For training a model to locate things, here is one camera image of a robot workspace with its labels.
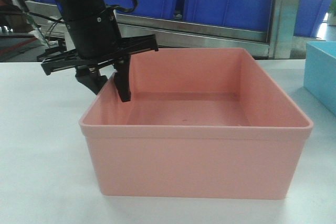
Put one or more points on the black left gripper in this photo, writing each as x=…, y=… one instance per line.
x=98, y=42

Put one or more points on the pink plastic box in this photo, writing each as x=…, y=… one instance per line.
x=202, y=122

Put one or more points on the light blue plastic box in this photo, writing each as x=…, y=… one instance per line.
x=319, y=72

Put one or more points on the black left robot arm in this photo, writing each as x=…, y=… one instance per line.
x=73, y=10

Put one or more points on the stainless steel shelf rack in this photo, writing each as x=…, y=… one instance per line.
x=274, y=43

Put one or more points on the black office chair base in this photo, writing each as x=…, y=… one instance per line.
x=59, y=48

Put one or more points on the blue storage bin far right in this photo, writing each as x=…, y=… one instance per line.
x=310, y=16

